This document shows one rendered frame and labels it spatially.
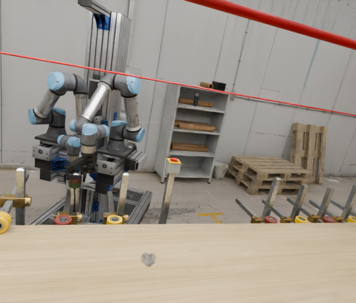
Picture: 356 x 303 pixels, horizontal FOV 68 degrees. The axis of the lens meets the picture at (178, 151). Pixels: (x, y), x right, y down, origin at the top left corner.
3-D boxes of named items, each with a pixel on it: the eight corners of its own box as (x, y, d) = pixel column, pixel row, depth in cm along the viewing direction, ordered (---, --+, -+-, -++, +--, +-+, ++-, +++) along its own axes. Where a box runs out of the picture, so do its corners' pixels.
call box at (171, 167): (164, 170, 153) (166, 157, 151) (175, 171, 155) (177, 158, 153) (167, 175, 147) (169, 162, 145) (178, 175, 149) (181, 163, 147)
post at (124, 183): (112, 244, 157) (122, 171, 144) (118, 244, 159) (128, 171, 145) (112, 248, 154) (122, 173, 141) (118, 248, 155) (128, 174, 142)
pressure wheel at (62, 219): (54, 233, 136) (55, 213, 132) (71, 232, 138) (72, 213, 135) (52, 243, 128) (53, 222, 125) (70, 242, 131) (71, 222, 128)
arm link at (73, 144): (76, 135, 174) (83, 139, 169) (74, 151, 177) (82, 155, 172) (64, 136, 168) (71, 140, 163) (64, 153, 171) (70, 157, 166)
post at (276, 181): (254, 237, 189) (273, 176, 176) (258, 237, 191) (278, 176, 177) (257, 240, 186) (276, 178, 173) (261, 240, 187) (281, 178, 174)
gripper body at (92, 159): (97, 174, 148) (98, 154, 145) (81, 175, 143) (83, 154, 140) (92, 169, 154) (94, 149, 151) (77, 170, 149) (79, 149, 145)
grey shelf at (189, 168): (153, 172, 453) (168, 80, 410) (198, 173, 490) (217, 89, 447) (160, 183, 415) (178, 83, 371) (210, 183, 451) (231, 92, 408)
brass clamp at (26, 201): (1, 201, 132) (1, 192, 131) (32, 202, 137) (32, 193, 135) (-3, 208, 127) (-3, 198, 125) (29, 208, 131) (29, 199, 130)
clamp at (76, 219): (55, 219, 143) (55, 211, 141) (81, 219, 147) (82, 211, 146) (53, 225, 138) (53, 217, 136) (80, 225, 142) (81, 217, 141)
